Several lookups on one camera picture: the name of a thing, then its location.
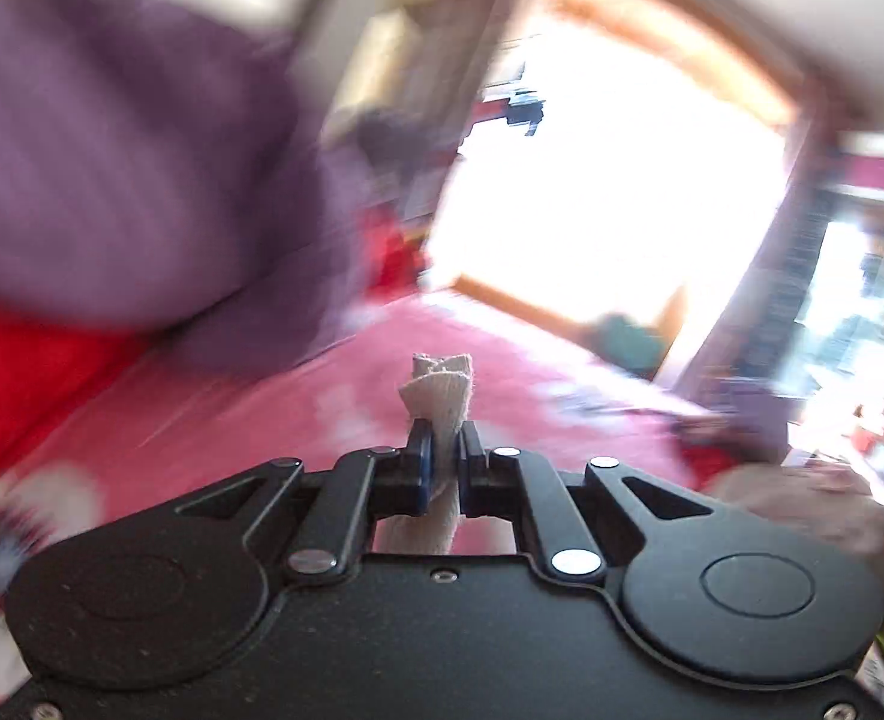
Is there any white towel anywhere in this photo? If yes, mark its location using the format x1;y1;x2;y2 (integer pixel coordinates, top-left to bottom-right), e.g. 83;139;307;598
374;352;477;558

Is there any brown curtain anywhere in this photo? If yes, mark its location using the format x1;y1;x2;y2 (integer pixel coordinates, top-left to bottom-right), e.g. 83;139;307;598
673;120;834;407

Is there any window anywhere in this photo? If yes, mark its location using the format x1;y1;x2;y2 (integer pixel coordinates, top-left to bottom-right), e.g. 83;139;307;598
427;7;797;362

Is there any teal box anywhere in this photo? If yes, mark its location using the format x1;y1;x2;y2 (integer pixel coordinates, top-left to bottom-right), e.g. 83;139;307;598
590;311;672;380

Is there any dark blue hanging garment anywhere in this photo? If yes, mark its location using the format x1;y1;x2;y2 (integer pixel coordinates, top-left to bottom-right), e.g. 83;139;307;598
506;86;547;137

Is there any glass display cabinet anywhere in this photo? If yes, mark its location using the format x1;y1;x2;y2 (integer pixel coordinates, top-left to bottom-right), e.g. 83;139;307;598
787;187;884;467

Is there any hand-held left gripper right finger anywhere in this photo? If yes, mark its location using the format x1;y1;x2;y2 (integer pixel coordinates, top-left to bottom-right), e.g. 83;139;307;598
455;420;717;584

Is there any pink floral bedsheet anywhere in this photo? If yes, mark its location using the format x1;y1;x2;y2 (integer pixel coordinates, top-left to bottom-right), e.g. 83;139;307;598
0;291;743;700

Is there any red cloth bundle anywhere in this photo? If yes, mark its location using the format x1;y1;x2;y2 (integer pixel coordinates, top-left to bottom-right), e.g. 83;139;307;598
359;208;429;302

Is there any purple folded cushion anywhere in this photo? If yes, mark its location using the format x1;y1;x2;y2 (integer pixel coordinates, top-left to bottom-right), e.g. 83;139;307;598
712;379;789;459

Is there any red blanket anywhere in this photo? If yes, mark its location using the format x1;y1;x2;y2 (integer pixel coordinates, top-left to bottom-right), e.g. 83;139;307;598
0;313;145;497

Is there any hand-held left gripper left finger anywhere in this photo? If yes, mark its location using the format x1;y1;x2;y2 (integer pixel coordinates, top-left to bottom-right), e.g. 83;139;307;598
176;420;437;584

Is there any purple quilt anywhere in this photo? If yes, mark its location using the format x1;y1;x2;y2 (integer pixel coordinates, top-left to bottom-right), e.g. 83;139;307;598
0;0;369;374

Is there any red garment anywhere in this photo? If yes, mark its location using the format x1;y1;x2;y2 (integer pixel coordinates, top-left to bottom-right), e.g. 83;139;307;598
678;444;740;493

